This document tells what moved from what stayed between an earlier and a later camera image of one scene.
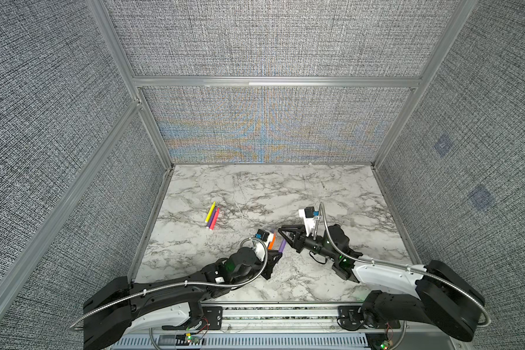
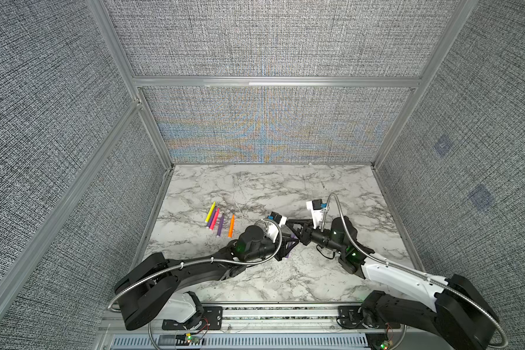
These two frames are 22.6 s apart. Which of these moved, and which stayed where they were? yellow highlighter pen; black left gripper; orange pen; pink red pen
Moved: orange pen; black left gripper
Stayed: pink red pen; yellow highlighter pen
